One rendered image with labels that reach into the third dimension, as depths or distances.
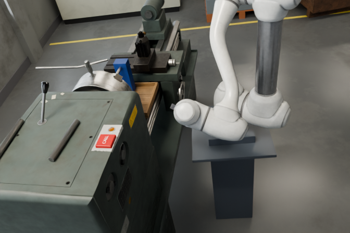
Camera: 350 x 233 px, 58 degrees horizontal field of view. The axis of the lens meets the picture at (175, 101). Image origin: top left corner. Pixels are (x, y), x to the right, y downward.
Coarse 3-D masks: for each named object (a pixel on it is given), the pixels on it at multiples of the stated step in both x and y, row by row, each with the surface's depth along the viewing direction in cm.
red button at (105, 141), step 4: (100, 136) 115; (104, 136) 115; (108, 136) 115; (112, 136) 115; (100, 140) 114; (104, 140) 113; (108, 140) 113; (112, 140) 113; (96, 144) 112; (100, 144) 112; (104, 144) 112; (108, 144) 112; (112, 144) 113
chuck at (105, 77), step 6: (96, 72) 157; (102, 72) 156; (108, 72) 157; (84, 78) 156; (90, 78) 153; (96, 78) 153; (102, 78) 153; (108, 78) 154; (108, 84) 151; (114, 84) 153; (120, 84) 156; (126, 84) 159; (120, 90) 153; (126, 90) 157
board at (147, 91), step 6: (138, 84) 204; (144, 84) 203; (150, 84) 202; (156, 84) 200; (138, 90) 201; (144, 90) 200; (150, 90) 199; (156, 90) 199; (144, 96) 195; (150, 96) 194; (144, 102) 190; (150, 102) 186; (144, 108) 186; (150, 108) 185
